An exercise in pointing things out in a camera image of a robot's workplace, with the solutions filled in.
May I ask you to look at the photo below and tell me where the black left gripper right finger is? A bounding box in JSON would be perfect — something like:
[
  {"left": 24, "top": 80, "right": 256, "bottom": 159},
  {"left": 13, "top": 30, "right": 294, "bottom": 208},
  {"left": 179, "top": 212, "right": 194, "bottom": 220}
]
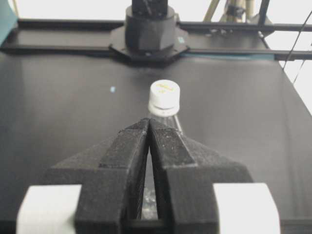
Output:
[{"left": 149, "top": 119, "right": 281, "bottom": 234}]

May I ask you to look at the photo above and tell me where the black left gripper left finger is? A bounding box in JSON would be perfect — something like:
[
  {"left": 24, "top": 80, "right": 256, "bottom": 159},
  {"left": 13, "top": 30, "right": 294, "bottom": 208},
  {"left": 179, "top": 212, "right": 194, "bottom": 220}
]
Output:
[{"left": 16, "top": 118, "right": 149, "bottom": 234}]

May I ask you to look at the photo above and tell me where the clear plastic bottle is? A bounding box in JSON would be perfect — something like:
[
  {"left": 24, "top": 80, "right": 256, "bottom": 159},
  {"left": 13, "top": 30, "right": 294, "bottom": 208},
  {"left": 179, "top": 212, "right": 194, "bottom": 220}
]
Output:
[{"left": 141, "top": 113, "right": 183, "bottom": 220}]

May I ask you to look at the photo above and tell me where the white bottle cap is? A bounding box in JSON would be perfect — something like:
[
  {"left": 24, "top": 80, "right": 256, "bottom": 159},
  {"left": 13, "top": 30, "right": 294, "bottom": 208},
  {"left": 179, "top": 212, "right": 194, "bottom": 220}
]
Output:
[{"left": 148, "top": 79, "right": 180, "bottom": 117}]

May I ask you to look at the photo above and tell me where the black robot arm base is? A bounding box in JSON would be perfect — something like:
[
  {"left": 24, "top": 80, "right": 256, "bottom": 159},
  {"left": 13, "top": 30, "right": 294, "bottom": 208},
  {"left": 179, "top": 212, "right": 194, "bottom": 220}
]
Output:
[{"left": 109, "top": 0, "right": 189, "bottom": 61}]

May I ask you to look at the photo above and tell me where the metal tripod stand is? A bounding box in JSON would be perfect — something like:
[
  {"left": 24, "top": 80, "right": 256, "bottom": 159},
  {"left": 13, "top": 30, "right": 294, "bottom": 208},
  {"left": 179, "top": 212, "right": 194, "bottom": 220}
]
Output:
[{"left": 203, "top": 0, "right": 254, "bottom": 23}]

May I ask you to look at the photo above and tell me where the black hanging cable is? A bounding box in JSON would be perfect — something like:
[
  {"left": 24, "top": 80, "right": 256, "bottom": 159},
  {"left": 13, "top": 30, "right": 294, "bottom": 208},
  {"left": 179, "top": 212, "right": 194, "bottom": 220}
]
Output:
[{"left": 284, "top": 17, "right": 312, "bottom": 83}]

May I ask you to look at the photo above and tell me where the black aluminium frame rail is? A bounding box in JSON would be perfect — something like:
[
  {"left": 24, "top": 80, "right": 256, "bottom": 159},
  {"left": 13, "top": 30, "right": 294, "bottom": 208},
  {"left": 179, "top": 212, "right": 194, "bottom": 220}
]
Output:
[{"left": 0, "top": 19, "right": 312, "bottom": 61}]

